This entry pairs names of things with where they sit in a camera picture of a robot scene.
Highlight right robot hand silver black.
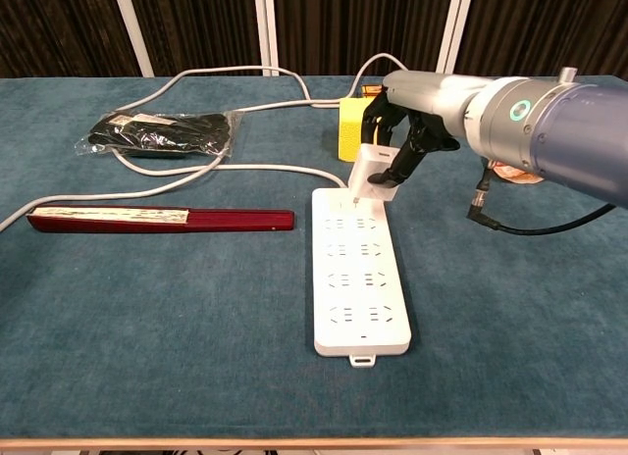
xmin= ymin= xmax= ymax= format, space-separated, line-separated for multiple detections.
xmin=360 ymin=70 xmax=492 ymax=189

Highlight white plug adapter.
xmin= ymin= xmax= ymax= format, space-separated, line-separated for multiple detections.
xmin=348 ymin=143 xmax=401 ymax=206

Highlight white power strip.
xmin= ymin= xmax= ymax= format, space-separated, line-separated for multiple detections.
xmin=311 ymin=186 xmax=413 ymax=369

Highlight yellow sponge block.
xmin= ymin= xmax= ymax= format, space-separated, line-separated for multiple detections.
xmin=338 ymin=96 xmax=377 ymax=162

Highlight brown sauce pouch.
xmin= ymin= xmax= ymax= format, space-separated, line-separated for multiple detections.
xmin=490 ymin=160 xmax=544 ymax=186

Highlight dark red folding fan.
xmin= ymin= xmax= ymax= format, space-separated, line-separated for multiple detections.
xmin=26 ymin=205 xmax=296 ymax=234

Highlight black items in plastic bag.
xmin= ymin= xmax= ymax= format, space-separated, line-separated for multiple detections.
xmin=74 ymin=109 xmax=244 ymax=160

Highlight blue felt table mat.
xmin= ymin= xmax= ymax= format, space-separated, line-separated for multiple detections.
xmin=0 ymin=74 xmax=628 ymax=444

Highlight white metal frame post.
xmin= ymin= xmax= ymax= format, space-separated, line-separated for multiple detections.
xmin=434 ymin=0 xmax=476 ymax=76
xmin=253 ymin=0 xmax=281 ymax=77
xmin=111 ymin=0 xmax=157 ymax=78

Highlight white cable with plug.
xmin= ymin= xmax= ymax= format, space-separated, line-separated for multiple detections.
xmin=0 ymin=52 xmax=408 ymax=233

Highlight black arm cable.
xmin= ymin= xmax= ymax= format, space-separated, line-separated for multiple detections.
xmin=465 ymin=168 xmax=617 ymax=235

